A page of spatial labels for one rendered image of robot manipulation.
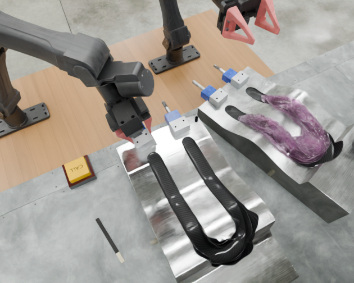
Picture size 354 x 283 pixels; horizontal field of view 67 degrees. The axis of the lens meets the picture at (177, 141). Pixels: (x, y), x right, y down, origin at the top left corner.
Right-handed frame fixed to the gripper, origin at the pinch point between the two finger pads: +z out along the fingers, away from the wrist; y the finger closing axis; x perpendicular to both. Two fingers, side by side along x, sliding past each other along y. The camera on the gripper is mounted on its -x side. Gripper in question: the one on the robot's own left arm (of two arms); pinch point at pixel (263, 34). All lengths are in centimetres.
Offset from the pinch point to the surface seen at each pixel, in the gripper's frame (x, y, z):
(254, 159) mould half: 36.4, 0.0, 13.2
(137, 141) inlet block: 25.2, -29.7, -3.2
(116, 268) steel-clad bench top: 38, -49, 21
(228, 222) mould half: 24.9, -20.4, 25.8
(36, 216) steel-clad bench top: 39, -63, -3
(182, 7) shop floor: 125, 77, -162
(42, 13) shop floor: 127, -38, -215
